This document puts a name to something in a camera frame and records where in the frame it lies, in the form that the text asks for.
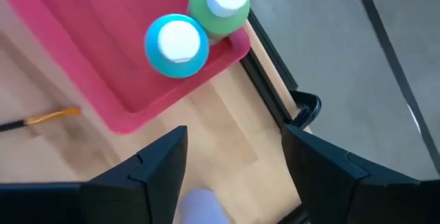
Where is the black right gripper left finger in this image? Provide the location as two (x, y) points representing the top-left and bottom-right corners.
(0, 125), (189, 224)

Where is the pink plastic bin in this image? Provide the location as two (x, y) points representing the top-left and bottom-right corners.
(0, 0), (251, 135)

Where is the green paint bottle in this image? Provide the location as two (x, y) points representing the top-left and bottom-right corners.
(188, 0), (251, 45)

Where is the blue paint bottle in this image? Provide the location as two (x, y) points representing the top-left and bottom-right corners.
(144, 13), (210, 80)

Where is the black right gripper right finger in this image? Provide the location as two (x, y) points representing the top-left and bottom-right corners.
(281, 124), (440, 224)

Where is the large gold-ferrule paintbrush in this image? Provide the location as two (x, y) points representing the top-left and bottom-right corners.
(0, 107), (82, 133)

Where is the lavender cup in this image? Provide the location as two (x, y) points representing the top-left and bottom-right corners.
(178, 188), (230, 224)

